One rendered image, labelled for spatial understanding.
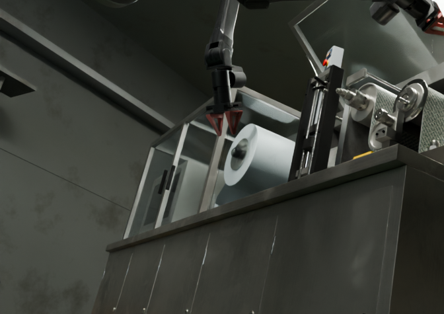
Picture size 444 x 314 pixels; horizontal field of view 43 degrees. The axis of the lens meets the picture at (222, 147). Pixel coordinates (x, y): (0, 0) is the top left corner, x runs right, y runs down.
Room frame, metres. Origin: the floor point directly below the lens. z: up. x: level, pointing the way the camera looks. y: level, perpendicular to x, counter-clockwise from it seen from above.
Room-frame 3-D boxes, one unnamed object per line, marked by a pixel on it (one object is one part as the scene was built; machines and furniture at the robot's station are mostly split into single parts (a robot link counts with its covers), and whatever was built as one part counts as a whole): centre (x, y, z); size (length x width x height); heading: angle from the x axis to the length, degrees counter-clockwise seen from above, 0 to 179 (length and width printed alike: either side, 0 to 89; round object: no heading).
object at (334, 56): (2.05, -0.36, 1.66); 0.07 x 0.07 x 0.10; 9
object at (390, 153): (2.42, -0.23, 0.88); 2.52 x 0.66 x 0.04; 21
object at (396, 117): (1.55, -0.48, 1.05); 0.06 x 0.05 x 0.31; 111
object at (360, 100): (1.75, -0.42, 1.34); 0.06 x 0.06 x 0.06; 21
